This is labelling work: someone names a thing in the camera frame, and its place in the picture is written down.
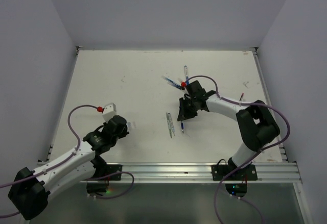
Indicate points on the grey pen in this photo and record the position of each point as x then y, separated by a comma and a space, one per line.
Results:
169, 125

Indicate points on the blue capped pen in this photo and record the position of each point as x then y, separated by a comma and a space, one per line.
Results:
186, 74

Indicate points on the clear pen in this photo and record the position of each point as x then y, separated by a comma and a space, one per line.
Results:
171, 123

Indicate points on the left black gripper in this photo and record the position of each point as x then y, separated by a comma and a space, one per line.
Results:
123, 132

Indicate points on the aluminium mounting rail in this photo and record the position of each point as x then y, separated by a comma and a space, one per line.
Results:
167, 173

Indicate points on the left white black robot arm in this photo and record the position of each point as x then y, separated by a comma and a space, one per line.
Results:
33, 189

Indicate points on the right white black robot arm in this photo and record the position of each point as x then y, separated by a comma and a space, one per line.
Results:
256, 124

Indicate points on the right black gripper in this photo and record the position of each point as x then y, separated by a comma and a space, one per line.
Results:
184, 113

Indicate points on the blue pen pile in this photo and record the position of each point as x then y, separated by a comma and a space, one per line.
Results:
172, 83

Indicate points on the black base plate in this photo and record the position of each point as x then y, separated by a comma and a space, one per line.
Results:
223, 168
105, 169

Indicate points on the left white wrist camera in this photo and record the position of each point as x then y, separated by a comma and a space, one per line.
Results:
109, 111

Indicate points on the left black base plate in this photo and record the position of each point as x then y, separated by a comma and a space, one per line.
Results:
105, 169

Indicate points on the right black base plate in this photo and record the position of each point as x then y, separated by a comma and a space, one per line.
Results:
223, 168

